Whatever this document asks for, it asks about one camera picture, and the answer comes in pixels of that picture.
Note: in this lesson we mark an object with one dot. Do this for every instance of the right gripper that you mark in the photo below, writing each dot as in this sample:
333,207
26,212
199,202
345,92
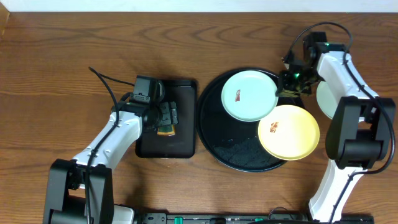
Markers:
285,89

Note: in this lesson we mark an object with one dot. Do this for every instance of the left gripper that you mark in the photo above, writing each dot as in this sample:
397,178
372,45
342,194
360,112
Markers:
169,113

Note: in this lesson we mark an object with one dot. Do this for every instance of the green and yellow sponge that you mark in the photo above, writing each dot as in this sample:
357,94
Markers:
168,130

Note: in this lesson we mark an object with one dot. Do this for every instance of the light blue plate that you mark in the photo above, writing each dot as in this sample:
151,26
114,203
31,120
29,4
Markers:
326,100
249,95

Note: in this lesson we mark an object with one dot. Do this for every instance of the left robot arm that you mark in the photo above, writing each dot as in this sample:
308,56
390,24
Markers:
80,190

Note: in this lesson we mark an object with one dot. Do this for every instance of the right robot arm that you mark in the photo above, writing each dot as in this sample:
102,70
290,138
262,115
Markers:
361,130

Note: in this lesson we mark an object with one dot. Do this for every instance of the black rectangular tray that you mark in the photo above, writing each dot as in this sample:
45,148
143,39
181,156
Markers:
182,143

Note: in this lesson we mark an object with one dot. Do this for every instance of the black round tray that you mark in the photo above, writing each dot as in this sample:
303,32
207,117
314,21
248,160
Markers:
232,142

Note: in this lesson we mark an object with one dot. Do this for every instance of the yellow plate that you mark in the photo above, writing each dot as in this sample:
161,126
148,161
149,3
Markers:
289,133

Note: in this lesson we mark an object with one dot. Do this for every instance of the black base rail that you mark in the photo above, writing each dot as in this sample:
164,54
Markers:
163,218

